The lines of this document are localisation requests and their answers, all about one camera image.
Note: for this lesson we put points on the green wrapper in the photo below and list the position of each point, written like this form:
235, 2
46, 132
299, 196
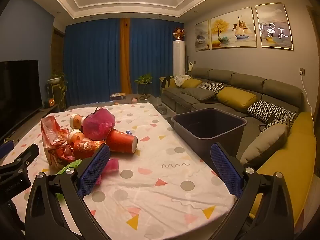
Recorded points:
70, 166

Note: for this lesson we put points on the purple abstract painting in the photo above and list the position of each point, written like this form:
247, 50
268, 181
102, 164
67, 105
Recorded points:
273, 27

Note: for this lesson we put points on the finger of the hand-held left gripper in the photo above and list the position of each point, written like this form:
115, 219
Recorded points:
28, 155
6, 148

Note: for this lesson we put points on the dark grey coffee table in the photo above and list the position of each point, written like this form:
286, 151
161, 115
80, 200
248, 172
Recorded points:
128, 96

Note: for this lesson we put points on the wall socket with charger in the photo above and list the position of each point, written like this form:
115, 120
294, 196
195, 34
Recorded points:
302, 71

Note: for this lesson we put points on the black television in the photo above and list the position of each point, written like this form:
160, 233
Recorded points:
17, 95

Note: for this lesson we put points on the long yellow seat pad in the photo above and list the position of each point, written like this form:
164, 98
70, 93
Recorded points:
292, 160

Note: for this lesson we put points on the purple plastic bin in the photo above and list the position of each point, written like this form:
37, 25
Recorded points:
200, 132

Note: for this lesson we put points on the red paper cup gold print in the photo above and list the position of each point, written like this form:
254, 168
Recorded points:
121, 140

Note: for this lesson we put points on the small landscape painting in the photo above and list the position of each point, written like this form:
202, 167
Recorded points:
202, 36

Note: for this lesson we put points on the pink wrapper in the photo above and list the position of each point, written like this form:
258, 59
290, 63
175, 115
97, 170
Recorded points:
112, 166

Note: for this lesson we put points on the dark television stand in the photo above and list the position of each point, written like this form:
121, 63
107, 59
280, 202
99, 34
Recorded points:
47, 110

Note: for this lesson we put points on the small orange lamp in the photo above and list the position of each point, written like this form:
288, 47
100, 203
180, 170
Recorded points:
50, 102

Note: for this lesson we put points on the white cloth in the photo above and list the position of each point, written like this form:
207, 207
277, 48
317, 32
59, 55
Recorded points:
181, 79

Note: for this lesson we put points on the grey sectional sofa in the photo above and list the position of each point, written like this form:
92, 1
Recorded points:
250, 82

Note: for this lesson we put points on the houndstooth cushion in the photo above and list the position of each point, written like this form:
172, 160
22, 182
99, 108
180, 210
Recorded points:
212, 87
285, 120
267, 110

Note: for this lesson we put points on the orange curtain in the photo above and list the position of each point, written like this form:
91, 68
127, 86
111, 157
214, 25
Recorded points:
125, 55

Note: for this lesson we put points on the trailing plant on tall stand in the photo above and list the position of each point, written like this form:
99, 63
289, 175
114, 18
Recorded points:
58, 85

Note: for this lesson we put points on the white standing air conditioner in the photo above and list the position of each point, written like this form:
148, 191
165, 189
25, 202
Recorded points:
179, 57

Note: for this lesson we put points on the small orange white cup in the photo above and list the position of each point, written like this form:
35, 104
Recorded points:
77, 121
76, 137

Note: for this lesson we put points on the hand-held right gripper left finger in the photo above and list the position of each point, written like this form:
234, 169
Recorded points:
92, 170

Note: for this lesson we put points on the red foil wrapper bag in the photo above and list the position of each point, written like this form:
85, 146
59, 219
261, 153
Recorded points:
53, 142

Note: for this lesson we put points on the pink plastic bag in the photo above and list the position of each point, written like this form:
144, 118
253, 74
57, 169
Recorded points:
98, 123

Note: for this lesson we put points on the orange flower ornament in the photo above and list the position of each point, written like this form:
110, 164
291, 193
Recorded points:
179, 33

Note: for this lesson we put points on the grey cushion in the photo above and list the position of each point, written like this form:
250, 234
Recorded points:
265, 142
198, 94

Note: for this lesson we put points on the flat printed box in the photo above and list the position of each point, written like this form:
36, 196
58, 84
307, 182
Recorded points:
118, 96

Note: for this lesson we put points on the potted plant in dark pot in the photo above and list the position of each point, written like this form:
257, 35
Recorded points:
143, 82

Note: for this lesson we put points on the small yellow cushion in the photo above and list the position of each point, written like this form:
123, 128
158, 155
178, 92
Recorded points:
191, 83

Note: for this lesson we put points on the black garment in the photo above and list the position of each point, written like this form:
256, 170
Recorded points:
166, 82

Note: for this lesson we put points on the sailing ship painting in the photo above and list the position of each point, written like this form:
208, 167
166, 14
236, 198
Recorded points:
233, 28

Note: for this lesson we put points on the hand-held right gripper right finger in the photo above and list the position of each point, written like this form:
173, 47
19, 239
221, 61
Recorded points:
226, 167

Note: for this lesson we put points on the large yellow cushion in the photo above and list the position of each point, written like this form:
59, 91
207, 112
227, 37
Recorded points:
236, 98

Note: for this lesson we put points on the patterned white bed sheet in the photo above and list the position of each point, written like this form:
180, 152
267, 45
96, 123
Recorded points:
155, 180

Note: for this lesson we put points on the white hanging bag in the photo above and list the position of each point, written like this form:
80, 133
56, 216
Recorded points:
190, 68

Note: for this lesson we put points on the blue curtain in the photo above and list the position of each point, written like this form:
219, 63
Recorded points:
92, 60
155, 55

